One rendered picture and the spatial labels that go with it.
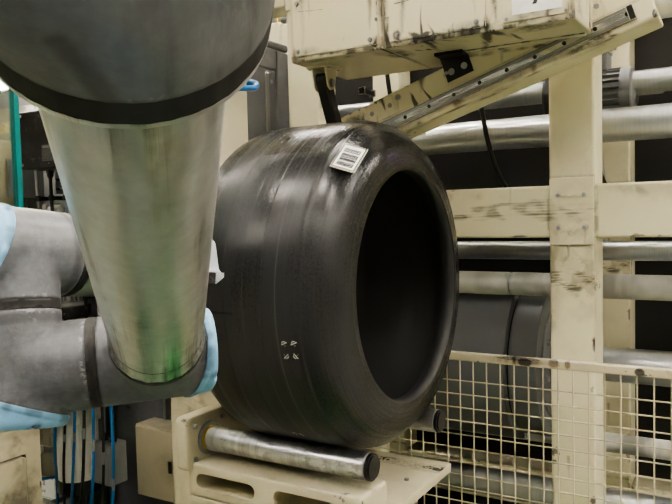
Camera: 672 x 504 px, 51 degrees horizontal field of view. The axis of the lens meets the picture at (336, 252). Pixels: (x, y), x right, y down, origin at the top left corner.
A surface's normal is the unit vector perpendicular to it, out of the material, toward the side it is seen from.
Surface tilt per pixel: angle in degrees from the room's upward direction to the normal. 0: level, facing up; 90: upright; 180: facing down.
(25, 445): 90
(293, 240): 72
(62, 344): 53
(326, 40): 90
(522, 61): 90
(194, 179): 135
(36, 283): 79
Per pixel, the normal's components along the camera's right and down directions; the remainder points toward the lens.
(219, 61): 0.68, 0.68
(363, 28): -0.51, 0.06
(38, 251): 0.83, -0.18
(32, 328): 0.67, -0.19
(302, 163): -0.38, -0.66
